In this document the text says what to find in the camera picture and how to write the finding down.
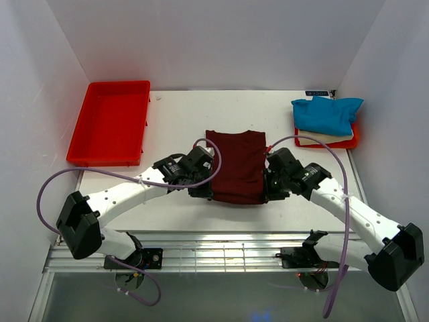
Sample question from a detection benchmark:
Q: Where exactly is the maroon t shirt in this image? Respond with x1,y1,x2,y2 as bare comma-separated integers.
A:
206,130,266,205

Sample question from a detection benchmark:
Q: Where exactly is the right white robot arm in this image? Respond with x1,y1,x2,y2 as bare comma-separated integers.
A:
264,148,424,291

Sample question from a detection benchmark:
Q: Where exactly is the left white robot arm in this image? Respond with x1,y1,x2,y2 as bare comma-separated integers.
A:
56,146,218,268

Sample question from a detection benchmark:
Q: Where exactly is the beige folded t shirt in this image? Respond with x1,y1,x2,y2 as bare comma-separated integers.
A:
297,125,355,148

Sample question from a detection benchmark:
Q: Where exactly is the blue folded t shirt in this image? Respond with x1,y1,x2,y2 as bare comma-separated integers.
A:
291,96,364,136

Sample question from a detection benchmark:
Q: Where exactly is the small red tray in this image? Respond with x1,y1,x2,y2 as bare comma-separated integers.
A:
294,122,360,150

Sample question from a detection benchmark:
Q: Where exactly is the small black label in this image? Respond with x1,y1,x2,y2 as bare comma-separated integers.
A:
305,91,330,97

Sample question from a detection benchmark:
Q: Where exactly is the large red tray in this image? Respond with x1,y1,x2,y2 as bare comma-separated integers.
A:
66,80,150,167

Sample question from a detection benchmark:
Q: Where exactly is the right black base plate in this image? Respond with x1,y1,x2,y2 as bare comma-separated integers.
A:
275,247,339,268

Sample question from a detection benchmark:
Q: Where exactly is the aluminium rail frame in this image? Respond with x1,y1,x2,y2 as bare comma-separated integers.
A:
44,231,372,274

